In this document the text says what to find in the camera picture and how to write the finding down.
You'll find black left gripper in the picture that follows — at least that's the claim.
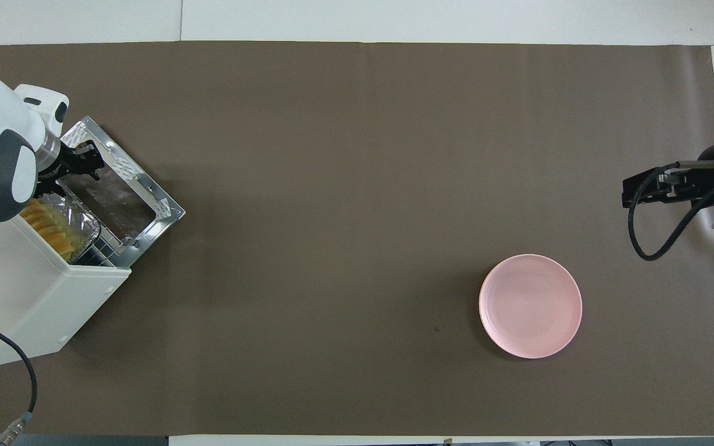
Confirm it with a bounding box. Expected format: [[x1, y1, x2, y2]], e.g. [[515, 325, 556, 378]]
[[38, 141, 105, 185]]

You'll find glass oven door, metal frame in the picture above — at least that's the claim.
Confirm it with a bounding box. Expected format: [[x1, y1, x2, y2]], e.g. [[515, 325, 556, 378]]
[[53, 116, 186, 268]]

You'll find oven wire rack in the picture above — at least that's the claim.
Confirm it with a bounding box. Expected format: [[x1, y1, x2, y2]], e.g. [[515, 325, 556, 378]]
[[72, 235, 116, 268]]

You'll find brown paper table mat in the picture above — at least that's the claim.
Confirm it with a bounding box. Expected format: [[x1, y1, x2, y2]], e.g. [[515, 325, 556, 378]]
[[0, 41, 714, 436]]

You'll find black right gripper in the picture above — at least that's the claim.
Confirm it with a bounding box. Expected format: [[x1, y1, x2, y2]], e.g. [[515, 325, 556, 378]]
[[622, 160, 714, 208]]

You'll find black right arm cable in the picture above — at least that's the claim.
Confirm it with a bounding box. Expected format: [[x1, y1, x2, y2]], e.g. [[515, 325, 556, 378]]
[[627, 162, 714, 261]]

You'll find yellow ridged bread loaf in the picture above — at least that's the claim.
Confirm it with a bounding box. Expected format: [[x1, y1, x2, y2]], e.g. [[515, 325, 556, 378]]
[[19, 198, 77, 261]]

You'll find aluminium foil tray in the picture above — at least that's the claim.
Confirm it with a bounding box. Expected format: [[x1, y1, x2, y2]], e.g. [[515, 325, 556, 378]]
[[29, 186, 101, 262]]

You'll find pink round plate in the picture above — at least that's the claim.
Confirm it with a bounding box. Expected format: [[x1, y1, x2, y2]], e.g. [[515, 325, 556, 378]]
[[478, 254, 583, 359]]

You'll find white toaster oven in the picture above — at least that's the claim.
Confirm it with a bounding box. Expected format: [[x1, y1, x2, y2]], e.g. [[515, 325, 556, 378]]
[[0, 211, 131, 370]]

